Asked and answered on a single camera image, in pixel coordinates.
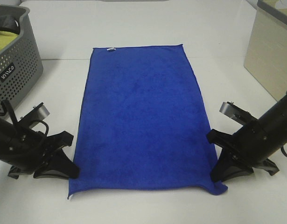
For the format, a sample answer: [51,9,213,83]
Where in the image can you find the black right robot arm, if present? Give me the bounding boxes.
[206,91,287,182]

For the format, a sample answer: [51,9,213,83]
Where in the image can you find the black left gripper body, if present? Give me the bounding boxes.
[8,131,63,179]

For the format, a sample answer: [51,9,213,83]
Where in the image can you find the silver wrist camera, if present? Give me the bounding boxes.
[18,103,50,128]
[219,102,257,126]

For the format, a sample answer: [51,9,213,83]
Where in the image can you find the blue microfiber towel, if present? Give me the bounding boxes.
[69,44,228,195]

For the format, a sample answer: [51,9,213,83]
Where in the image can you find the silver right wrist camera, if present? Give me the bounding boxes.
[219,102,257,126]

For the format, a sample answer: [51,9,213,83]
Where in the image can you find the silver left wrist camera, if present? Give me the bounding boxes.
[18,103,50,128]

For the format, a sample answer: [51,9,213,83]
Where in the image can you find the beige storage bin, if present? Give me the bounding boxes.
[244,0,287,101]

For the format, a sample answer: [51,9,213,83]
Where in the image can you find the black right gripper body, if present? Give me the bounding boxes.
[227,117,279,176]

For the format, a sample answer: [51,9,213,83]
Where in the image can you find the yellow-green towel in basket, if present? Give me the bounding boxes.
[0,31,19,53]

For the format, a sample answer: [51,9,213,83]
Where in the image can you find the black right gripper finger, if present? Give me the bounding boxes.
[206,129,234,147]
[210,149,254,182]

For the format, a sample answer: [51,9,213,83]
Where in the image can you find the grey perforated plastic basket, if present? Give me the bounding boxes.
[0,5,43,112]

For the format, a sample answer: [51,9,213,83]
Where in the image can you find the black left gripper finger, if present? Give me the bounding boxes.
[47,131,74,149]
[33,150,80,179]

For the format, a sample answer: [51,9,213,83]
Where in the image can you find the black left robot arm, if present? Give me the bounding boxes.
[0,100,80,180]

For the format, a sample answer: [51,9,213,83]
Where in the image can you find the dark grey towel in basket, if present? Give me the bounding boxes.
[0,14,21,35]

